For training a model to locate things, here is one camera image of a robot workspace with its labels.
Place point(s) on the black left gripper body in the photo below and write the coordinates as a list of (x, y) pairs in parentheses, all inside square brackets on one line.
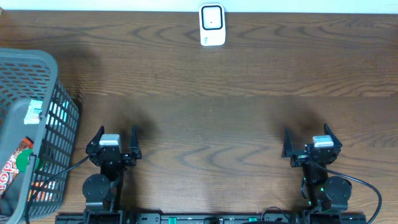
[(129, 161)]

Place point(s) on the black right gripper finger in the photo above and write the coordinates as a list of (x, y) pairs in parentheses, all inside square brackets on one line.
[(328, 132), (287, 149)]

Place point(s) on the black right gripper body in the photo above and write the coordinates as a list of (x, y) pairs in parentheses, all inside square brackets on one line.
[(299, 160)]

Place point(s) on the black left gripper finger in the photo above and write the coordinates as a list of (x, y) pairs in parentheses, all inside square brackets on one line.
[(134, 145), (94, 145)]

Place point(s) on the light blue wet wipes pack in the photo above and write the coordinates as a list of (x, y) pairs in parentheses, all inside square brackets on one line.
[(33, 113)]

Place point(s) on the orange small carton box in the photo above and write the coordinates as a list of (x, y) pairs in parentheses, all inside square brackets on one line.
[(45, 195)]

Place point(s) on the green lid jar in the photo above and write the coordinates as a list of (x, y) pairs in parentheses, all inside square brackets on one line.
[(23, 159)]

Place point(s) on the red chocolate wafer bar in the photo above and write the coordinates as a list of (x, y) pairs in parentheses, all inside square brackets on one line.
[(9, 171)]

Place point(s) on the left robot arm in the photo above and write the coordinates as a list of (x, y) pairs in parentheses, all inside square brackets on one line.
[(103, 190)]

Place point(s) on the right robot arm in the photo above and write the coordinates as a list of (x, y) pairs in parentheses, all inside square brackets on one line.
[(327, 196)]

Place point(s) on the white barcode scanner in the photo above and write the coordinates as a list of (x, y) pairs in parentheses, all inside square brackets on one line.
[(212, 25)]

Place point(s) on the grey plastic basket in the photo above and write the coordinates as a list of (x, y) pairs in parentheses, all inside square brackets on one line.
[(33, 75)]

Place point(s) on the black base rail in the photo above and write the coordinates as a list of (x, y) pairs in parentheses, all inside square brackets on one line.
[(156, 218)]

